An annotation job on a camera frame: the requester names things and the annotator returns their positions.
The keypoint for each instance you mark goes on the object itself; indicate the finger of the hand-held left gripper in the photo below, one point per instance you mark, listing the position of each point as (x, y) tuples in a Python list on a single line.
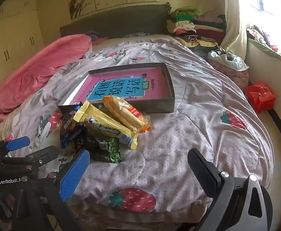
[(17, 143), (45, 155)]

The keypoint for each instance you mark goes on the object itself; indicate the orange biscuit packet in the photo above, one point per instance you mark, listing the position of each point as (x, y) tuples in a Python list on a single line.
[(128, 115)]

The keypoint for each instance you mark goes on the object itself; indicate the pink book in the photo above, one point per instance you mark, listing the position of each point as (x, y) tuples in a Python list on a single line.
[(111, 86)]

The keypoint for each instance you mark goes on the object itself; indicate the pink blanket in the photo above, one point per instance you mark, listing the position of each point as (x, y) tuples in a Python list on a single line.
[(34, 72)]

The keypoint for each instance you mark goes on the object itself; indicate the gold candy packet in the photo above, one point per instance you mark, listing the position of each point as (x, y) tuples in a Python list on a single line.
[(102, 122)]

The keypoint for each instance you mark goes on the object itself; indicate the cream curtain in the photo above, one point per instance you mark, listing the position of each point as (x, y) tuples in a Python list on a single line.
[(234, 28)]

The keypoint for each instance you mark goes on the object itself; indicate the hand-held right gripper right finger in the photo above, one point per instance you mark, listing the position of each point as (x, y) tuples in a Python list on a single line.
[(203, 168)]

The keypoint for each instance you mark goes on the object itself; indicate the green cloth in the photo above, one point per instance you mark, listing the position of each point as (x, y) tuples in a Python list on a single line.
[(265, 49)]

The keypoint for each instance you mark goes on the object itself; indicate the green black snack packet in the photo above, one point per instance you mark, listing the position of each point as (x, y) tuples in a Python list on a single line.
[(109, 149)]

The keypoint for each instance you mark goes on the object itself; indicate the cream wardrobe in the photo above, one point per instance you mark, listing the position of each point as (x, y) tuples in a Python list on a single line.
[(13, 36)]

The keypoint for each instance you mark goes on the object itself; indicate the grey patterned pillow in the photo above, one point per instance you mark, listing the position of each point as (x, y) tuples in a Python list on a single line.
[(137, 35)]

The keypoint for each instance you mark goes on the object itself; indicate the grey cardboard box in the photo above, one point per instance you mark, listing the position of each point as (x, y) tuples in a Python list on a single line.
[(159, 105)]

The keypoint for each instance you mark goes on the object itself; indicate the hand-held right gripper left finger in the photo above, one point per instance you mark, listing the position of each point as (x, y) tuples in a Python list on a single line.
[(74, 173)]

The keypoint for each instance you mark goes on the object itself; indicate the white plastic bag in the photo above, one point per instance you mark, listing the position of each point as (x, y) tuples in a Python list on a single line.
[(236, 62)]

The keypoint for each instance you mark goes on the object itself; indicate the heap of colourful clothes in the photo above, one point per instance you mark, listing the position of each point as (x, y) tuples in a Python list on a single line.
[(263, 36)]

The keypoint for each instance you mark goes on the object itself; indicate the floral cloth bag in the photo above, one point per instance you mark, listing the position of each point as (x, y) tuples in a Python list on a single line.
[(234, 77)]

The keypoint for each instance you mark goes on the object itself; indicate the grey headboard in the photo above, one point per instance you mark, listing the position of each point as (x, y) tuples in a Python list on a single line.
[(121, 24)]

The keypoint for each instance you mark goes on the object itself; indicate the window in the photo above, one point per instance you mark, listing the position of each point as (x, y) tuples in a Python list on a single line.
[(270, 0)]

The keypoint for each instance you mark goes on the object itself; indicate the blue cookie packet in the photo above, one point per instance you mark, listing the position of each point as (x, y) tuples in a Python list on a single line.
[(67, 127)]

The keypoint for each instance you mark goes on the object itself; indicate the pile of folded clothes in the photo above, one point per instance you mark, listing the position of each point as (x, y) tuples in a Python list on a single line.
[(191, 24)]

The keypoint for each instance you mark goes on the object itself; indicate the teal cloth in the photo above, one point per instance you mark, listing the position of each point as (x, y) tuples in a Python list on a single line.
[(93, 35)]

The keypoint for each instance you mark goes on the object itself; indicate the red plastic bag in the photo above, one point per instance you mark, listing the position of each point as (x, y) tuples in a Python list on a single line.
[(260, 96)]

